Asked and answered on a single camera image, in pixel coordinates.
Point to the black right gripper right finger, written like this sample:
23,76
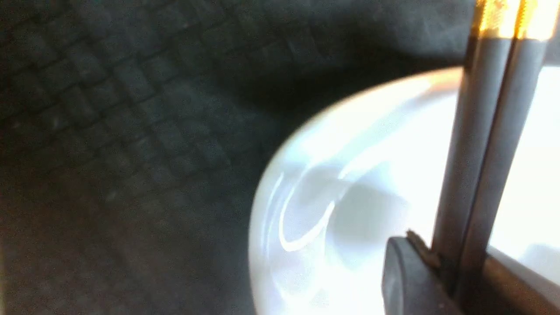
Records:
512,289

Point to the black textured serving tray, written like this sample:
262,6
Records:
134,134

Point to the black chopstick gold tip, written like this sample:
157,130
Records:
529,27
472,144

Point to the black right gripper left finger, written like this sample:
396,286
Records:
410,284

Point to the white square sauce dish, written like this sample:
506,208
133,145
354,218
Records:
370,167

